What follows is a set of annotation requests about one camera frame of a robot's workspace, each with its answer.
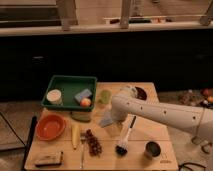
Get orange red bowl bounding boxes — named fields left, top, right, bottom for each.
left=36, top=114, right=66, bottom=141

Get dark maroon bowl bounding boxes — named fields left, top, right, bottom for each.
left=136, top=87, right=147, bottom=100

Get green plastic tray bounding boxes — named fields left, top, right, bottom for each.
left=41, top=75, right=97, bottom=112

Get black cable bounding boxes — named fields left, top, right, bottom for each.
left=178, top=161, right=208, bottom=171

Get black handled dish brush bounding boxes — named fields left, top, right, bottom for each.
left=115, top=116, right=136, bottom=156

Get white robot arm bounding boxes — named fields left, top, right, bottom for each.
left=111, top=86, right=213, bottom=143

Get brown rectangular sponge block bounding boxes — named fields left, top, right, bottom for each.
left=34, top=151, right=63, bottom=167

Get light green cup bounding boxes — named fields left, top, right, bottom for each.
left=100, top=90, right=111, bottom=104

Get green cucumber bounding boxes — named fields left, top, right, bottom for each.
left=71, top=112, right=91, bottom=122

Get silver fork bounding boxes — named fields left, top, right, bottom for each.
left=80, top=132, right=86, bottom=170

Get blue sponge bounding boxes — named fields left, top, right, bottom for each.
left=74, top=89, right=92, bottom=102

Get dark grape bunch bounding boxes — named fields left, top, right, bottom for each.
left=86, top=129, right=102, bottom=156

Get orange peach fruit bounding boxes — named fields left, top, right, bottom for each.
left=80, top=98, right=91, bottom=107

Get dark metal cup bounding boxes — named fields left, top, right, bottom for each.
left=144, top=141, right=161, bottom=159

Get yellow banana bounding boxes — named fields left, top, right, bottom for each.
left=72, top=123, right=81, bottom=150

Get grey blue towel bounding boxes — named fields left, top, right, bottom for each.
left=99, top=110, right=113, bottom=127

